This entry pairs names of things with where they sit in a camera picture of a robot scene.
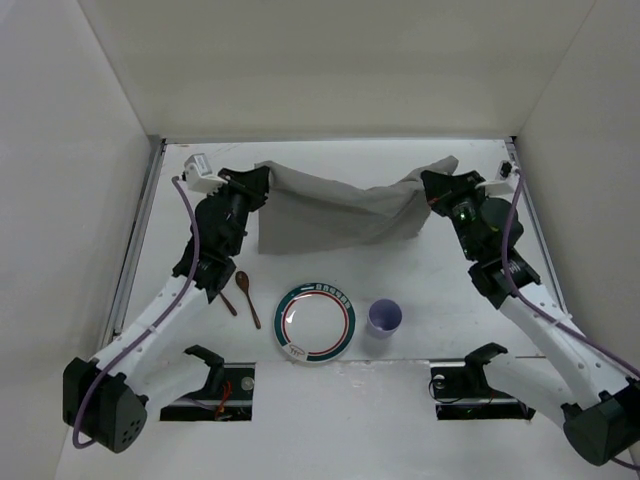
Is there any grey cloth placemat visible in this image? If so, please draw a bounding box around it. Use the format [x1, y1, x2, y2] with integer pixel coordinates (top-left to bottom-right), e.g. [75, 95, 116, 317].
[258, 156, 459, 255]

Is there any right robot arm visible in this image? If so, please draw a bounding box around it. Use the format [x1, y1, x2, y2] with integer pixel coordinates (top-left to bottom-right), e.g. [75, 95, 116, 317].
[421, 171, 639, 466]

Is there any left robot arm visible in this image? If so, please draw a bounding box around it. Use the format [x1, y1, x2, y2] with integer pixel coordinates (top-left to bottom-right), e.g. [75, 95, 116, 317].
[62, 166, 270, 453]

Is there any brown wooden spoon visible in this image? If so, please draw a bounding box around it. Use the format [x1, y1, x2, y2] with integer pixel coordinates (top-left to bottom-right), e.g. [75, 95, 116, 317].
[235, 270, 262, 330]

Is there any brown wooden fork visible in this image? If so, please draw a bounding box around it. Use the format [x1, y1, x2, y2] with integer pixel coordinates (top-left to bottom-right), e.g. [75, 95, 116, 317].
[219, 292, 238, 317]

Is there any purple cup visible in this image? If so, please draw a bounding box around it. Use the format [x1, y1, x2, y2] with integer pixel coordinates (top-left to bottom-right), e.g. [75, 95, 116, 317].
[367, 299, 403, 339]

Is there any white plate green red rim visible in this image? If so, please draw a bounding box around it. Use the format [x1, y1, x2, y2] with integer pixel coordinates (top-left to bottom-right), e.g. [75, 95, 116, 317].
[273, 282, 356, 365]

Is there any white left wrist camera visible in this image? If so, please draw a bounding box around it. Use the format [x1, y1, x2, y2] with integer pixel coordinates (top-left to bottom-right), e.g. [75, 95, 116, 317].
[183, 153, 226, 195]

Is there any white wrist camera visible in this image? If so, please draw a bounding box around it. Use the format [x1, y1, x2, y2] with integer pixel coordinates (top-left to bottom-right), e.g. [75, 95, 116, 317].
[183, 153, 226, 195]
[476, 161, 519, 197]

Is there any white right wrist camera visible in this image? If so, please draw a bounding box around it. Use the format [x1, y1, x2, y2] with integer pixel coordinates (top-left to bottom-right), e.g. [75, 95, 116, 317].
[476, 161, 519, 197]

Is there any right aluminium table rail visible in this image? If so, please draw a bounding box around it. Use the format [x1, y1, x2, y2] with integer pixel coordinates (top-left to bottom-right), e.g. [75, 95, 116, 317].
[504, 135, 584, 356]

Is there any aluminium table rail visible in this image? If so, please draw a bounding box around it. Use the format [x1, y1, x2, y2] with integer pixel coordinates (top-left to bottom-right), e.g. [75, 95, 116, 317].
[97, 135, 166, 350]
[504, 135, 584, 356]

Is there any left aluminium table rail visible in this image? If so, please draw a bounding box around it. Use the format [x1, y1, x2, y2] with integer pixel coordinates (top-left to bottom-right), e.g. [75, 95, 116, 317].
[97, 135, 166, 350]

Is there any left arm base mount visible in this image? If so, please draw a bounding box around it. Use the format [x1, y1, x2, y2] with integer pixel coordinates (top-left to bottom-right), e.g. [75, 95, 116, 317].
[159, 346, 256, 422]

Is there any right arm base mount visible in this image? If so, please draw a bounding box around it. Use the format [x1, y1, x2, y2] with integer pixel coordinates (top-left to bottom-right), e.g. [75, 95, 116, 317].
[428, 343, 536, 421]

